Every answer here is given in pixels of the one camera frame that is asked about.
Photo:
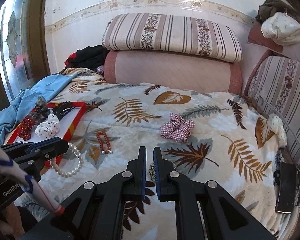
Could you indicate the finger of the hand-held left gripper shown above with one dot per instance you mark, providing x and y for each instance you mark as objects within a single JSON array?
[
  {"x": 55, "y": 148},
  {"x": 37, "y": 144}
]

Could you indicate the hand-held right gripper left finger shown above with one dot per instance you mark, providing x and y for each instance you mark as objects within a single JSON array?
[{"x": 142, "y": 175}]

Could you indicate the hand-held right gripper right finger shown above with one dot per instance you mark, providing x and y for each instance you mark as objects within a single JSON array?
[{"x": 158, "y": 177}]

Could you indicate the red tray box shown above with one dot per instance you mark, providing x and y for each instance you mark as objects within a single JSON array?
[{"x": 67, "y": 120}]

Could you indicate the white black-dotted scrunchie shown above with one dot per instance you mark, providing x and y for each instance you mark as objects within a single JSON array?
[{"x": 47, "y": 127}]

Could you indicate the red dotted scrunchie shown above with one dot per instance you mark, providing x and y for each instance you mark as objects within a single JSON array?
[{"x": 26, "y": 127}]

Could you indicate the black hair claw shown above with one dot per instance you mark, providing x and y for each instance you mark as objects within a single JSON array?
[{"x": 62, "y": 110}]

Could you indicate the leaf-printed fleece blanket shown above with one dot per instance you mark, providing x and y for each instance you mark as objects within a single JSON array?
[{"x": 140, "y": 130}]

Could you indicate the red checkered scrunchie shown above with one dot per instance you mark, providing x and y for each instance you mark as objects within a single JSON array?
[{"x": 177, "y": 128}]

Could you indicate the light blue cloth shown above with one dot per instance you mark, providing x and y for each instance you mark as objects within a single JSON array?
[{"x": 40, "y": 90}]

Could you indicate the dark clothes pile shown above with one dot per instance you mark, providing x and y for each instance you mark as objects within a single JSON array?
[{"x": 90, "y": 57}]

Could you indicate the stained glass door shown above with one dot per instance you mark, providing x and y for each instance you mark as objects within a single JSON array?
[{"x": 15, "y": 42}]

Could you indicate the pink quilted bolster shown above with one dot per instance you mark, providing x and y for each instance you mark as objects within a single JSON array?
[
  {"x": 170, "y": 70},
  {"x": 260, "y": 38}
]

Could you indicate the cream scrunchie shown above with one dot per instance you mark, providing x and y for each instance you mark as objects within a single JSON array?
[{"x": 278, "y": 130}]

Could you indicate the striped floral cushion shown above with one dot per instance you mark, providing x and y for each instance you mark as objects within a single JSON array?
[
  {"x": 170, "y": 35},
  {"x": 285, "y": 85}
]

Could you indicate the white crumpled cloth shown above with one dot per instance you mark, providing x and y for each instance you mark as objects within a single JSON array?
[{"x": 282, "y": 30}]

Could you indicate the dark green cloth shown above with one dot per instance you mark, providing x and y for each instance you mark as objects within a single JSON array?
[{"x": 270, "y": 7}]

